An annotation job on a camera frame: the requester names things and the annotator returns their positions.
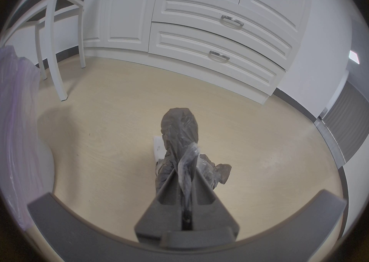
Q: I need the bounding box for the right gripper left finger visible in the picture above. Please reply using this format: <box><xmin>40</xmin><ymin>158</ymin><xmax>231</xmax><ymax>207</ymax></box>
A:
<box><xmin>134</xmin><ymin>168</ymin><xmax>182</xmax><ymax>245</ymax></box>

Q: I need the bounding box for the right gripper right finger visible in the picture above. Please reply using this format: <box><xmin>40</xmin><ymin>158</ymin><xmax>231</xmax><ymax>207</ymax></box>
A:
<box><xmin>190</xmin><ymin>168</ymin><xmax>240</xmax><ymax>242</ymax></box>

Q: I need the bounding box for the black plastic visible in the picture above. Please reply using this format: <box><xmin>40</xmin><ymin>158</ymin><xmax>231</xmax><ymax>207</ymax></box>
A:
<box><xmin>154</xmin><ymin>107</ymin><xmax>232</xmax><ymax>207</ymax></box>

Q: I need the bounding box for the purple plastic bag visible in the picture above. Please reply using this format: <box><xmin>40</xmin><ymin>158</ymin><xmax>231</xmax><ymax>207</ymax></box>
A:
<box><xmin>0</xmin><ymin>45</ymin><xmax>41</xmax><ymax>228</ymax></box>

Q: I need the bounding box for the white trash bin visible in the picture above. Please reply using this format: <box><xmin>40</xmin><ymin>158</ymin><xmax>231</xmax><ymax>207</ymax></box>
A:
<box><xmin>0</xmin><ymin>51</ymin><xmax>56</xmax><ymax>230</ymax></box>

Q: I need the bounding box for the small white paper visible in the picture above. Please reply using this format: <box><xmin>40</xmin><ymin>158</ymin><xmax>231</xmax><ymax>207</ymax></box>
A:
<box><xmin>153</xmin><ymin>136</ymin><xmax>166</xmax><ymax>161</ymax></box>

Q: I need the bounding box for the white wardrobe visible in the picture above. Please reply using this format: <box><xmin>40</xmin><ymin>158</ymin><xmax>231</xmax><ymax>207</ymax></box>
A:
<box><xmin>82</xmin><ymin>0</ymin><xmax>313</xmax><ymax>104</ymax></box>

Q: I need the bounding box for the white chair dark grey seat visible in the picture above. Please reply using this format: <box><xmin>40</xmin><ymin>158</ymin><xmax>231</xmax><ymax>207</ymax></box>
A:
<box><xmin>0</xmin><ymin>0</ymin><xmax>100</xmax><ymax>102</ymax></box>

